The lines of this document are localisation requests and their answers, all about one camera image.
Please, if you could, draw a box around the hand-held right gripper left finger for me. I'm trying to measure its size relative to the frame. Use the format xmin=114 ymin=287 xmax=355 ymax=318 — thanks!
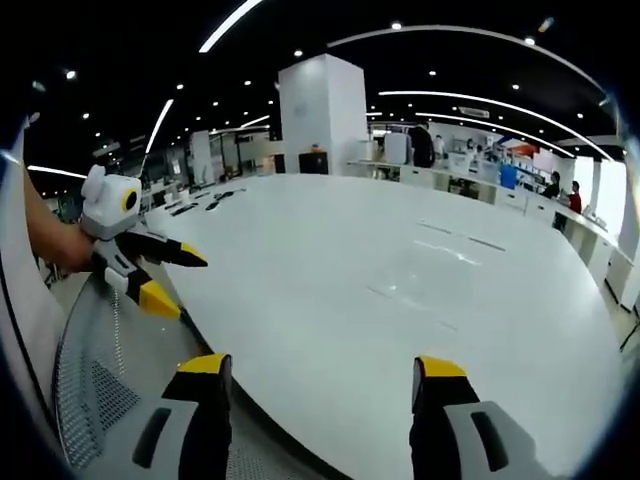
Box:
xmin=97 ymin=352 xmax=234 ymax=480

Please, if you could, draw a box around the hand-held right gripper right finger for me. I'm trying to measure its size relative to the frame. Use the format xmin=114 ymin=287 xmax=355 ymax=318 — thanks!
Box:
xmin=408 ymin=354 xmax=569 ymax=480

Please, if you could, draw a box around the person's white clothing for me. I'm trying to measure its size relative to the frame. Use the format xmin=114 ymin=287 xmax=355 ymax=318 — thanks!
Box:
xmin=0 ymin=119 xmax=69 ymax=451

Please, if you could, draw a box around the grey perforated metal chair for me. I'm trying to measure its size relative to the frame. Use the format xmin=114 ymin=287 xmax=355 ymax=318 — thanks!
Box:
xmin=52 ymin=279 xmax=211 ymax=471

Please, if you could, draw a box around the black cabinet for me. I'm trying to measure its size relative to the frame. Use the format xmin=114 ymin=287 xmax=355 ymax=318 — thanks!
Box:
xmin=298 ymin=151 xmax=330 ymax=176

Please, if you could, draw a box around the white square pillar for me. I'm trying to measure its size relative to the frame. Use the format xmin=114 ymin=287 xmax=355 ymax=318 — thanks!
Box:
xmin=277 ymin=53 xmax=370 ymax=176

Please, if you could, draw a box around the long white counter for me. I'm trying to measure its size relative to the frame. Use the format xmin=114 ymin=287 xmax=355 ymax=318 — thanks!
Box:
xmin=344 ymin=158 xmax=637 ymax=314

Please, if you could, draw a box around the white appliance box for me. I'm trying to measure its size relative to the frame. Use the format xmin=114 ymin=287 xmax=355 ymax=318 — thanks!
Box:
xmin=383 ymin=132 xmax=414 ymax=164

